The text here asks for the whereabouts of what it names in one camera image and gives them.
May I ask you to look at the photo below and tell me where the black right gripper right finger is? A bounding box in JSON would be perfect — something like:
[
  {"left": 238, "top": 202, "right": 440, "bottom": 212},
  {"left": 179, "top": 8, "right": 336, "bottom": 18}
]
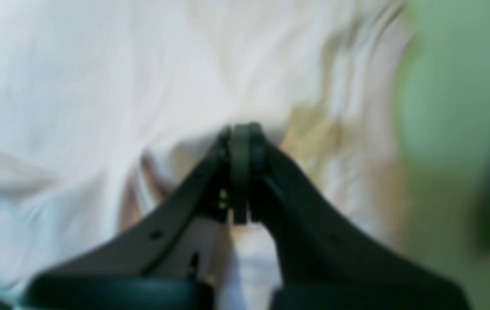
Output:
[{"left": 246, "top": 124, "right": 471, "bottom": 310}]

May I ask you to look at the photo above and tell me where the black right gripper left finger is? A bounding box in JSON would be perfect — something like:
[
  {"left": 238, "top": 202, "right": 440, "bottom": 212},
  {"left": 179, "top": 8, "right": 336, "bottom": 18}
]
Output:
[{"left": 21, "top": 129, "right": 230, "bottom": 310}]

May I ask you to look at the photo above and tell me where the pink T-shirt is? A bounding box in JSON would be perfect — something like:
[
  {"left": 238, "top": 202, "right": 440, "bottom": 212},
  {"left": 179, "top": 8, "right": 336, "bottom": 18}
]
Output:
[{"left": 0, "top": 0, "right": 412, "bottom": 305}]

